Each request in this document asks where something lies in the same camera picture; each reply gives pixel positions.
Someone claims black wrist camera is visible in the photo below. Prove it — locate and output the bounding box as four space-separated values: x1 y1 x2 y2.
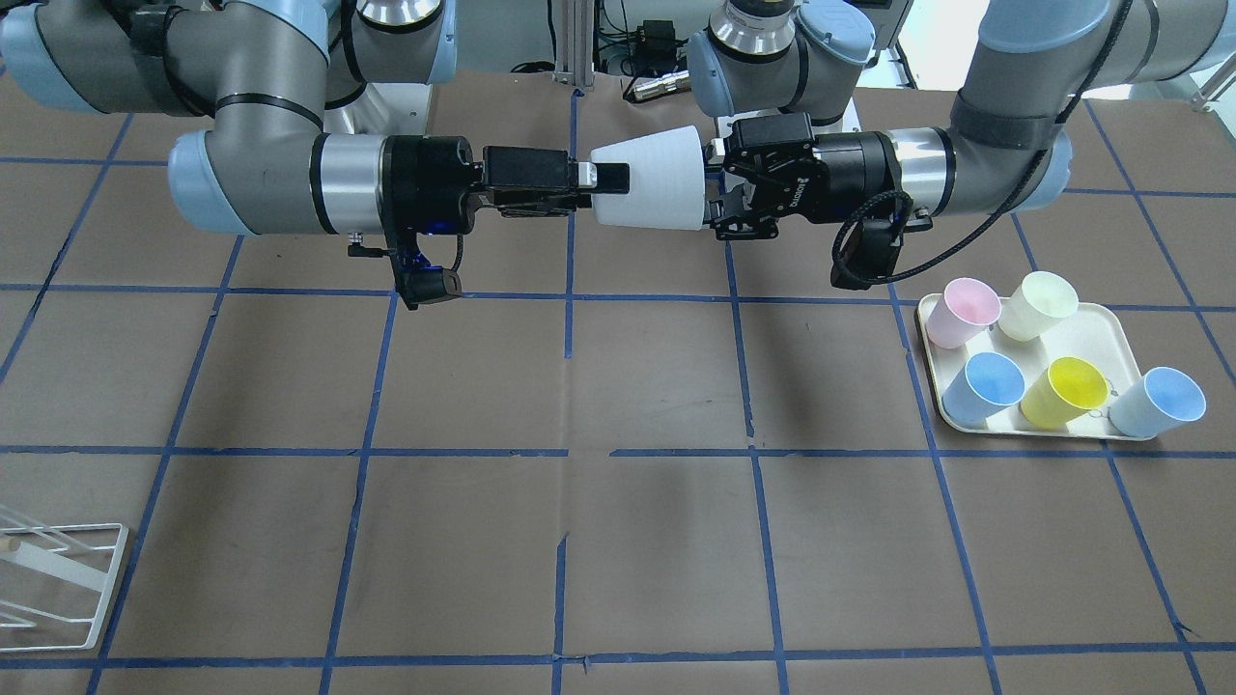
831 190 933 291

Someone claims blue cup near pink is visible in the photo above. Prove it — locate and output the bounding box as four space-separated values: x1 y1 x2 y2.
941 351 1025 427

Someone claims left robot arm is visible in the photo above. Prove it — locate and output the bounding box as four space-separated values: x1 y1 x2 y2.
686 1 1234 237

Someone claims white wire cup rack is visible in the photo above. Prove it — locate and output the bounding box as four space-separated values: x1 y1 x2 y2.
1 506 129 655

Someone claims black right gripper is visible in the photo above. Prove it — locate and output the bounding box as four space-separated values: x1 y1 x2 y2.
382 135 632 235

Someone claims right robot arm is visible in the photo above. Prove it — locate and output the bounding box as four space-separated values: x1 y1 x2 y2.
2 1 634 249

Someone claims yellow cup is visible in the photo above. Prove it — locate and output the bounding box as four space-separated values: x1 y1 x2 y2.
1020 356 1110 430

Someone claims blue cup at tray end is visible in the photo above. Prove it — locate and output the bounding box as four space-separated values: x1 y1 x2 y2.
1109 366 1208 438

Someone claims white ikea cup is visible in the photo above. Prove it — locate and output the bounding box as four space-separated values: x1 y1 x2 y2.
590 125 707 232

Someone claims beige serving tray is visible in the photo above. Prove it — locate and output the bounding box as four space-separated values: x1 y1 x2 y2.
915 293 1142 441

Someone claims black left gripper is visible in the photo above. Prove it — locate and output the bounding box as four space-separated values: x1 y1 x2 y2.
705 113 900 240

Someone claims pale green cup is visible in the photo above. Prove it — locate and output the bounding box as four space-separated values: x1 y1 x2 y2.
997 271 1079 343

